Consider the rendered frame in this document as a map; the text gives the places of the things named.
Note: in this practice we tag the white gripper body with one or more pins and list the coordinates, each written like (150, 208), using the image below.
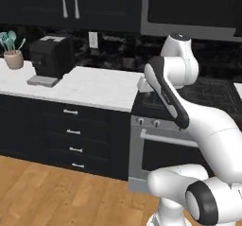
(143, 84)

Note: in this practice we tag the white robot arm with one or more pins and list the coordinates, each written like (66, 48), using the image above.
(217, 135)

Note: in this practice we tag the dark upper cabinet door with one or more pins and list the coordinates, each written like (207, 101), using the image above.
(107, 6)
(31, 4)

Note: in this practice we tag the dark cabinet door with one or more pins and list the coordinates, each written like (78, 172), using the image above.
(107, 6)
(19, 125)
(31, 4)

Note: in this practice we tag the dark lower cabinet door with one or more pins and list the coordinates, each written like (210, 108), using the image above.
(19, 125)

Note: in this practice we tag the silver oven knob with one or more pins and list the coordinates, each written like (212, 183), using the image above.
(156, 123)
(140, 121)

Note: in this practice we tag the dark drawer front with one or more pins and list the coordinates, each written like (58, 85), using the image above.
(94, 132)
(94, 166)
(94, 149)
(94, 114)

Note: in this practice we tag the silver oven door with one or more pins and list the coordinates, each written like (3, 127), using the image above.
(164, 155)

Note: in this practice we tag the black hob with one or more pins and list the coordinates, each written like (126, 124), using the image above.
(217, 94)

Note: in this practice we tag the silver black microwave oven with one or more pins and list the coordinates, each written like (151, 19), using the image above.
(192, 6)

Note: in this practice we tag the black coffee machine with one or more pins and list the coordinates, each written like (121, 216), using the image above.
(52, 58)

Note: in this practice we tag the teal slim utensil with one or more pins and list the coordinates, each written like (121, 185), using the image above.
(21, 43)

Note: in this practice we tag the beige utensil pot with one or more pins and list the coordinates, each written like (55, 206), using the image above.
(13, 60)

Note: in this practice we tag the teal spoon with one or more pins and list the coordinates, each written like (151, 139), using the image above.
(11, 37)

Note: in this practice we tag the teal spatula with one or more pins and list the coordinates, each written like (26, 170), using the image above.
(3, 40)

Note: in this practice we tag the white wall outlet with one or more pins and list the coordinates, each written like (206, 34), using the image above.
(93, 40)

